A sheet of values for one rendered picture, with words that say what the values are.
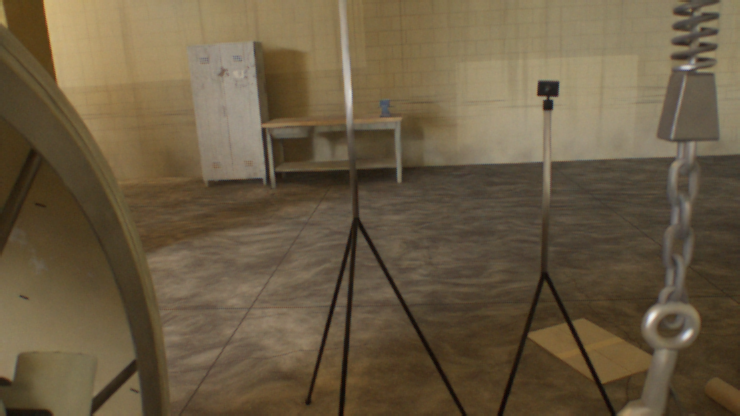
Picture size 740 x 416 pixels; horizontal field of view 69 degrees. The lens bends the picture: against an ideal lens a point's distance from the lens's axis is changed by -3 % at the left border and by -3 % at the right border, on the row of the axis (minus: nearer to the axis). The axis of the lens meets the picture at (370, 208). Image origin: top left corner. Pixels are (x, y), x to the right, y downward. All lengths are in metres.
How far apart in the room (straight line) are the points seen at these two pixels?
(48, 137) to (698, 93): 0.97
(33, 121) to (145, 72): 8.23
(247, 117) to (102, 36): 2.88
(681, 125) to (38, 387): 0.52
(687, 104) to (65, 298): 1.34
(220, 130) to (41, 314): 6.52
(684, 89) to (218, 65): 7.58
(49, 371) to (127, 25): 8.95
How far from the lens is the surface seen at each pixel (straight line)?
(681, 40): 0.39
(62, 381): 0.54
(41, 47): 5.23
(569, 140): 8.75
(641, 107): 9.03
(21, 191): 1.06
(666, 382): 0.45
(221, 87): 7.85
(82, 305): 1.47
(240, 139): 7.84
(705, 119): 0.40
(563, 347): 3.18
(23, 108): 1.06
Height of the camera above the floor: 1.50
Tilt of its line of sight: 14 degrees down
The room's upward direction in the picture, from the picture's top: 3 degrees counter-clockwise
